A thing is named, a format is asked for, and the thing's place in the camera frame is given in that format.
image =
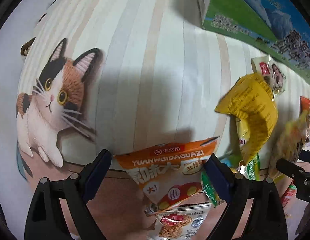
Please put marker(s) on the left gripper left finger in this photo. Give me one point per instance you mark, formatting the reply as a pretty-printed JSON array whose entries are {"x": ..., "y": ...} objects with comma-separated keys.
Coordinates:
[{"x": 45, "y": 218}]

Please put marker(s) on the small photo snack packet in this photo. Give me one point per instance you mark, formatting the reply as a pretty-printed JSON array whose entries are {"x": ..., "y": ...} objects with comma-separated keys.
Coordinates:
[{"x": 271, "y": 73}]

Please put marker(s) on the white bear print pillow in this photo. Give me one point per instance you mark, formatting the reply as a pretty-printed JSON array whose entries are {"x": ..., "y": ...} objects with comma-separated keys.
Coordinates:
[{"x": 39, "y": 25}]

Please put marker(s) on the biscuit snack bag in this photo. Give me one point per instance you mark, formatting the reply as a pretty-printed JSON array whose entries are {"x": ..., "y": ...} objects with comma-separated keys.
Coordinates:
[{"x": 289, "y": 143}]

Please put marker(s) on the striped pink cat blanket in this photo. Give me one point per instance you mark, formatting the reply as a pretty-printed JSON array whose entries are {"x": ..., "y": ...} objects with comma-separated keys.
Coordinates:
[{"x": 125, "y": 75}]

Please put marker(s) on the open cardboard milk box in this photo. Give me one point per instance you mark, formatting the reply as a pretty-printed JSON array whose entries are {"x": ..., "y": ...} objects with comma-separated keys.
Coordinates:
[{"x": 275, "y": 27}]

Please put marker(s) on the orange panda snack bag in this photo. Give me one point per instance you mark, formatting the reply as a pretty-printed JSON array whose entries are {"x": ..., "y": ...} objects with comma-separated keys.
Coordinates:
[{"x": 305, "y": 107}]

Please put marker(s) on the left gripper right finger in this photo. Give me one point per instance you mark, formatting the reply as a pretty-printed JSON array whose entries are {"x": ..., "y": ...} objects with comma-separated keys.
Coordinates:
[{"x": 266, "y": 219}]

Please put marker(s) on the cranberry oat cookie packet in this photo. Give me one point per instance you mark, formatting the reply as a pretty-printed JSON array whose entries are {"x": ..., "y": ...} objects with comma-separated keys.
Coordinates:
[{"x": 181, "y": 222}]

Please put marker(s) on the green fruit candy bag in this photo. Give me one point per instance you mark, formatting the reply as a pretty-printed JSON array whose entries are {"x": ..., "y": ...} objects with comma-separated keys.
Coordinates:
[{"x": 247, "y": 169}]

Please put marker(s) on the orange sunflower seed bag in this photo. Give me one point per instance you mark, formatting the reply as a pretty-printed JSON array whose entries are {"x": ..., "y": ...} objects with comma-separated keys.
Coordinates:
[{"x": 168, "y": 174}]

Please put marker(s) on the yellow snack bag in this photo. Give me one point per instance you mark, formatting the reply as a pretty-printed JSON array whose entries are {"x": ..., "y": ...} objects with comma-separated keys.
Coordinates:
[{"x": 251, "y": 100}]

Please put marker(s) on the long red sachet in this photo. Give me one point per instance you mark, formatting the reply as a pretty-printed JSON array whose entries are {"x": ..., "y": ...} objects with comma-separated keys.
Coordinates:
[{"x": 288, "y": 196}]

